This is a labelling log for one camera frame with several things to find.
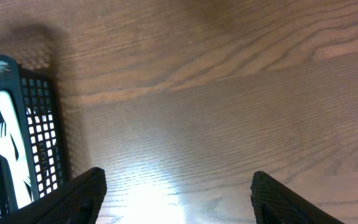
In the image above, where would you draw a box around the black perforated plastic basket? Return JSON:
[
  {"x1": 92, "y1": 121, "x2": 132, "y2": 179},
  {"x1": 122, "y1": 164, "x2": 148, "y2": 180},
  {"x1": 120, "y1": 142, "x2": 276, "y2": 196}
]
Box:
[{"x1": 0, "y1": 55, "x2": 68, "y2": 218}]

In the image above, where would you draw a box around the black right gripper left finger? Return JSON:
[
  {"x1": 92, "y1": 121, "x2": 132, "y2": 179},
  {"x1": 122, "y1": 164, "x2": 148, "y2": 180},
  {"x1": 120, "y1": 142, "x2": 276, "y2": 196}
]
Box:
[{"x1": 0, "y1": 167, "x2": 107, "y2": 224}]

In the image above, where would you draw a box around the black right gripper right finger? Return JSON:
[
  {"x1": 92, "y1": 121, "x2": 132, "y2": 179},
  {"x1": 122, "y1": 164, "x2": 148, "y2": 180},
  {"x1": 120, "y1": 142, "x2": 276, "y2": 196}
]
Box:
[{"x1": 250, "y1": 171, "x2": 342, "y2": 224}]

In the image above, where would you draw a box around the white plastic spoon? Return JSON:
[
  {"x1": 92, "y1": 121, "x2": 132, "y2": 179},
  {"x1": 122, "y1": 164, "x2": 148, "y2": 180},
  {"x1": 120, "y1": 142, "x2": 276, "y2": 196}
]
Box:
[{"x1": 0, "y1": 90, "x2": 32, "y2": 208}]

